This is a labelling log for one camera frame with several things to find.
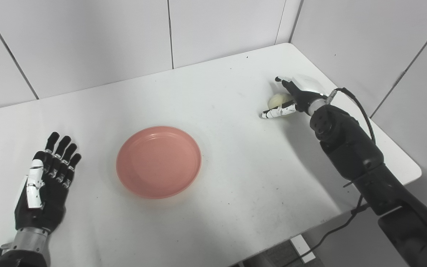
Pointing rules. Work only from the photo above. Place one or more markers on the black zip tie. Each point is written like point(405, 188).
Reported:
point(352, 182)

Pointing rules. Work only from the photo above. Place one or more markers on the pink round plate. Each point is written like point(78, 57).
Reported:
point(158, 162)

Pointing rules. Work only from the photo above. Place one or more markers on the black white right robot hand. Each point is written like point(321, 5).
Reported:
point(304, 94)

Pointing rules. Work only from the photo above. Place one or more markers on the white power strip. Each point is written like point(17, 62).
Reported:
point(302, 248)

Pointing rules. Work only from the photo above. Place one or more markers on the cream steamed bun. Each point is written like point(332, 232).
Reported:
point(278, 100)

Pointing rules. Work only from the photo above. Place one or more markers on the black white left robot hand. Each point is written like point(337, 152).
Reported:
point(52, 200)

